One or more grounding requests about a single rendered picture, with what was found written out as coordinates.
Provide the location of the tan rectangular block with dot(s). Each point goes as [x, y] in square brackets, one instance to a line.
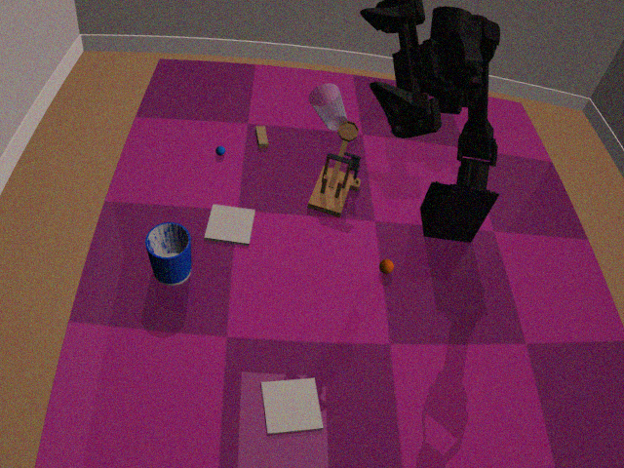
[261, 137]

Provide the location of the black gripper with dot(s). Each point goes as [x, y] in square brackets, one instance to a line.
[409, 112]

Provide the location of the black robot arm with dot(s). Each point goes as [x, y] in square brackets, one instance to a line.
[465, 44]

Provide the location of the orange ball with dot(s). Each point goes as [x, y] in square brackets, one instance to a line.
[386, 266]

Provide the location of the beige square panel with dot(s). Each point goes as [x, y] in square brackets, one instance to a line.
[229, 224]
[291, 406]

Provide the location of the blue cup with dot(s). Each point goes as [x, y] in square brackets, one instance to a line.
[169, 249]

